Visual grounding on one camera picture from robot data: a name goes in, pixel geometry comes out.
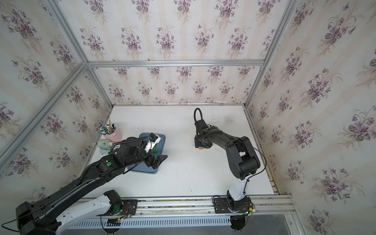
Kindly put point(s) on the pale green lotion bottle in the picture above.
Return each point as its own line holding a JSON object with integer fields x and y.
{"x": 106, "y": 145}

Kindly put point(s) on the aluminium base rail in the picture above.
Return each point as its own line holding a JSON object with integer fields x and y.
{"x": 170, "y": 212}

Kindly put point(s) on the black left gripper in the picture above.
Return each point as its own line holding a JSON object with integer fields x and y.
{"x": 157, "y": 163}

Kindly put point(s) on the pink pen holder cup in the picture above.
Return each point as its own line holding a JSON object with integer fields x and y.
{"x": 115, "y": 136}

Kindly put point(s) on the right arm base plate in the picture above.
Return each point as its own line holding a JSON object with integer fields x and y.
{"x": 227, "y": 205}

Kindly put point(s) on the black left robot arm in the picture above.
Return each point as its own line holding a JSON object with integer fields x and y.
{"x": 57, "y": 212}

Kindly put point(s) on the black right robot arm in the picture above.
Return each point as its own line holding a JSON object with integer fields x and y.
{"x": 241, "y": 156}

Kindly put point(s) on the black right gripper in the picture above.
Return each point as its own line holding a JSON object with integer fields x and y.
{"x": 198, "y": 144}

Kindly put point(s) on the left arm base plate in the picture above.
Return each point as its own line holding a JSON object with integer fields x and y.
{"x": 123, "y": 208}

